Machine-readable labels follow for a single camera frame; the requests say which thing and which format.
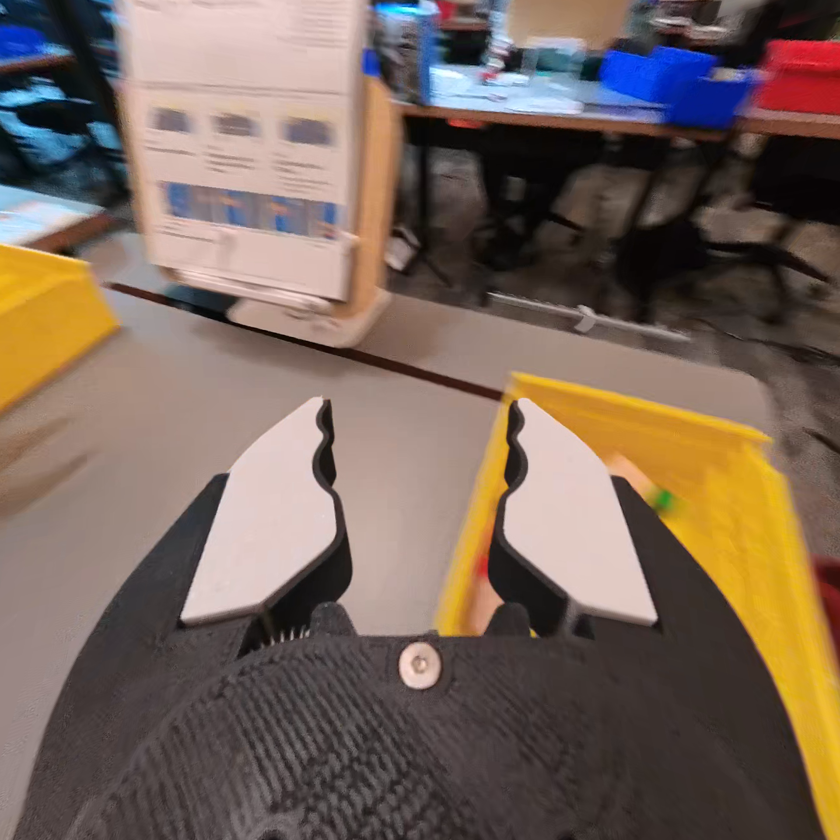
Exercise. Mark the desk with papers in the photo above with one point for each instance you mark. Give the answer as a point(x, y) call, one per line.
point(46, 220)

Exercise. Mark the yellow plastic box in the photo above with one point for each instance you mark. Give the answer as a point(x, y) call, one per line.
point(46, 315)
point(741, 525)

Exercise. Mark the black office chair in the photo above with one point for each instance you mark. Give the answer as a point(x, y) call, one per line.
point(682, 262)

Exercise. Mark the dark red object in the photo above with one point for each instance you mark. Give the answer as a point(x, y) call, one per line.
point(828, 584)

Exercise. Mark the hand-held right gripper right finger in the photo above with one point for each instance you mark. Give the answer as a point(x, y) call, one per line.
point(571, 538)

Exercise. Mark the long wooden desk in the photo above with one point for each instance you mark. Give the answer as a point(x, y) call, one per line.
point(499, 98)

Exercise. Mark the tan board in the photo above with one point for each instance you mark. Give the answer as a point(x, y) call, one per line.
point(568, 23)

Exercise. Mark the poster on wooden stand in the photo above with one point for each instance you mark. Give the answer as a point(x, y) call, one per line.
point(249, 98)

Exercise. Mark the blue plastic bin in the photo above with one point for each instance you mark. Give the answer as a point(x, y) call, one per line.
point(712, 98)
point(646, 69)

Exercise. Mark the red plastic bin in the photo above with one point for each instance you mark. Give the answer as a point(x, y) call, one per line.
point(800, 75)

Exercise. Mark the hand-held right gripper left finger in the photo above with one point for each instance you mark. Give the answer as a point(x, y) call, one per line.
point(269, 525)

